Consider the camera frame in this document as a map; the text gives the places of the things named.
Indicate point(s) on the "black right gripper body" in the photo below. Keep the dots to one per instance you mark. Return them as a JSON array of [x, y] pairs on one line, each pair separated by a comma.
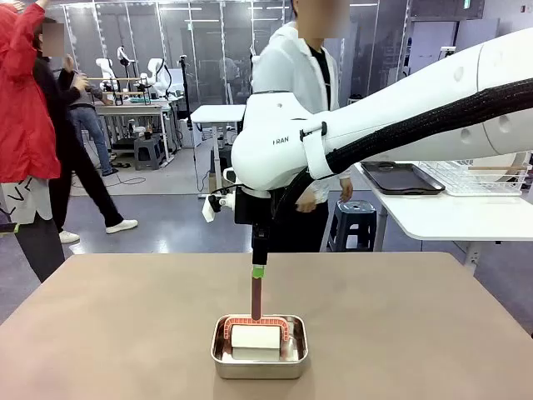
[[252, 206]]

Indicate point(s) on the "red lint roller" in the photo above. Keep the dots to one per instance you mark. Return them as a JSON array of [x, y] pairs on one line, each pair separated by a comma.
[[254, 337]]

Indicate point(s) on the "dark brown serving tray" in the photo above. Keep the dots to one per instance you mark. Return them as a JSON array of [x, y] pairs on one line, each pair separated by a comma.
[[399, 178]]

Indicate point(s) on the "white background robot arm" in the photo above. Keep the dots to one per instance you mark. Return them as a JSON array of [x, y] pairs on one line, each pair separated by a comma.
[[156, 71], [106, 68]]

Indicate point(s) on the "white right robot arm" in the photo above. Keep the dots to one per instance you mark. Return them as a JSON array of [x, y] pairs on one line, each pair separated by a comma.
[[375, 121]]

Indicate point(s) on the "person's right hand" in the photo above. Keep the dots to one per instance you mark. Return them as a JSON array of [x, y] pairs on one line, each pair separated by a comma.
[[312, 203]]

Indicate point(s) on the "person's left hand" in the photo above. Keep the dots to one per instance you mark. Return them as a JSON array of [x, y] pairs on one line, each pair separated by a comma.
[[346, 189]]

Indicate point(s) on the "white standing table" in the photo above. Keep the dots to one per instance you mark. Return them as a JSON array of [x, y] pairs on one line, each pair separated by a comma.
[[216, 112]]

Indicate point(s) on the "dark blue plastic stool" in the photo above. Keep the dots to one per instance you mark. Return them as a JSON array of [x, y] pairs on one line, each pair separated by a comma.
[[354, 212]]

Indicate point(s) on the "steel rectangular tray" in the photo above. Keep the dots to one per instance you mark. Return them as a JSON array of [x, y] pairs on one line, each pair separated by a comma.
[[258, 368]]

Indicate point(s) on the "grey plastic stool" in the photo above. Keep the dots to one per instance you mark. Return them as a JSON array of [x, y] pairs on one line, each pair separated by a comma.
[[148, 152]]

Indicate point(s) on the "person in white jacket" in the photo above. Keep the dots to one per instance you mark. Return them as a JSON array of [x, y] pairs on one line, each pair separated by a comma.
[[291, 71]]

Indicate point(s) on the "person in grey hoodie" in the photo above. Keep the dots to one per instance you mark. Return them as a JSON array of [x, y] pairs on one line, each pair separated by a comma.
[[93, 129]]

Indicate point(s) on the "white side table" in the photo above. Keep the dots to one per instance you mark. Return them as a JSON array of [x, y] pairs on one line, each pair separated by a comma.
[[458, 216]]

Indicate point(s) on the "person in black clothes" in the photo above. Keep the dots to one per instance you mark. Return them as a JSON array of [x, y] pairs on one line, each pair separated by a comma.
[[62, 125]]

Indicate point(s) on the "person in red jacket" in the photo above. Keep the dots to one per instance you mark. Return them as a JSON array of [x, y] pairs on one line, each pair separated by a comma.
[[21, 104]]

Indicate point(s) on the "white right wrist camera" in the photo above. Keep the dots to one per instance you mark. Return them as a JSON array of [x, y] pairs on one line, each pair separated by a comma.
[[208, 210]]

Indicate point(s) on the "metal frame workbench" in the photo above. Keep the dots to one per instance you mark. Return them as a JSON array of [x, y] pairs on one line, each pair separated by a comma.
[[141, 109]]

